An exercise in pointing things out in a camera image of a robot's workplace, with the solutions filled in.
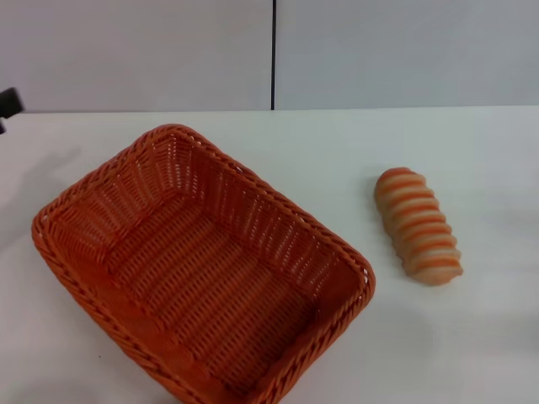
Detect orange woven plastic basket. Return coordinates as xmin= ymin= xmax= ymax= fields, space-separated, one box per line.
xmin=30 ymin=123 xmax=376 ymax=404

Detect orange striped bread roll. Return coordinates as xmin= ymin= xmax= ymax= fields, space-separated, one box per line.
xmin=374 ymin=166 xmax=464 ymax=288

